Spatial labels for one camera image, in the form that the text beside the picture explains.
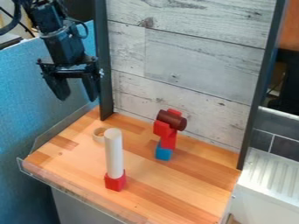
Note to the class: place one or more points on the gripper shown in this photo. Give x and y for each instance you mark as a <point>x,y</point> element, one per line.
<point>74,69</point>

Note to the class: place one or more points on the white cylinder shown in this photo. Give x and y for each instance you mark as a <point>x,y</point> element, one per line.
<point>114,154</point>

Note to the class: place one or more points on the brown cylinder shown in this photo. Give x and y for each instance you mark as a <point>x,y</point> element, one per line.
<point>172,119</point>

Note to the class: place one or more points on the red notched block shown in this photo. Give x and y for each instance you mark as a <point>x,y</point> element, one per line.
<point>163,129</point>

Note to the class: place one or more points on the red cube block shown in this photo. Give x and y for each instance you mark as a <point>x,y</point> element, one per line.
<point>115,183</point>

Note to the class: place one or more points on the blue cube block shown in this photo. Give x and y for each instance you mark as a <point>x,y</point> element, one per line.
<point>163,153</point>

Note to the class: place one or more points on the white grooved box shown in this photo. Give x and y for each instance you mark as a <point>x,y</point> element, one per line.
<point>268,186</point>

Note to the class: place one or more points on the black frame post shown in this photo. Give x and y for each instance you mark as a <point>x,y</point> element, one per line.
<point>261,81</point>
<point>103,58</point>

